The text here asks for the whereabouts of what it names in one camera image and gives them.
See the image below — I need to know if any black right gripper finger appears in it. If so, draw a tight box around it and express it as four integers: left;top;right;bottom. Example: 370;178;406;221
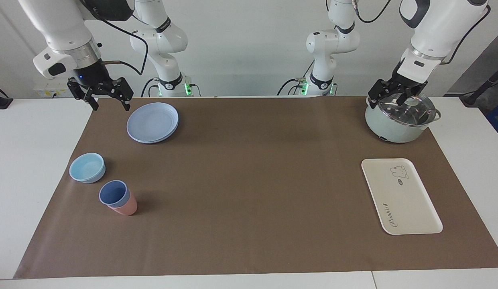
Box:
67;80;99;111
112;78;134;111

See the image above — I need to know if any blue ribbed cup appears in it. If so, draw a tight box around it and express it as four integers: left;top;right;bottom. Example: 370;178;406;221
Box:
99;180;131;208

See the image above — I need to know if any pink cup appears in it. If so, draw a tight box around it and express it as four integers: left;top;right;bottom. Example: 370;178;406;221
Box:
108;189;138;216

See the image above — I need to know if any cream rabbit print tray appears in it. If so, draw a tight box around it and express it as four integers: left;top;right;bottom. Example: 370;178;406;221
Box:
361;158;443;235

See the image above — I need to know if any glass pot lid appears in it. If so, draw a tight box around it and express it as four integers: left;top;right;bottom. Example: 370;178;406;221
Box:
377;93;437;127

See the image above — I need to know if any mint green cooking pot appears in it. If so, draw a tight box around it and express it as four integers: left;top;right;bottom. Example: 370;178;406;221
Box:
365;93;442;144

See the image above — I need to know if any pale blue plate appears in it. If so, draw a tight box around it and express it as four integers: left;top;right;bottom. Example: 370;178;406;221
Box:
126;102;179;144

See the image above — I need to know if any black stand foot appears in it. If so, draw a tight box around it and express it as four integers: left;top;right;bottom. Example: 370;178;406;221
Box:
0;84;13;110
459;66;498;107

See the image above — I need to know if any light blue bowl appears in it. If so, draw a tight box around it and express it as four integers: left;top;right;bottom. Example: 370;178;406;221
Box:
69;153;106;184

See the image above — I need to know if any brown table mat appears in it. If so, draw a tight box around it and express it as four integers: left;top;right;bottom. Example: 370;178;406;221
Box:
14;96;498;279

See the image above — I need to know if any black base cable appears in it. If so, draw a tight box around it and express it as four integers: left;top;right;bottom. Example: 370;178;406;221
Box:
277;60;315;96
141;77;161;98

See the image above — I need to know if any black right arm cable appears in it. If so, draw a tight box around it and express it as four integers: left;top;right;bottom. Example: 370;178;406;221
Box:
98;14;149;76

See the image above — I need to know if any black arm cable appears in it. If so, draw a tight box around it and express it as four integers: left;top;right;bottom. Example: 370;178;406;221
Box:
98;14;149;76
353;0;491;65

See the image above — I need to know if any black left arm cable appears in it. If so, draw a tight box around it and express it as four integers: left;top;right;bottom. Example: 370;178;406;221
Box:
353;0;491;65

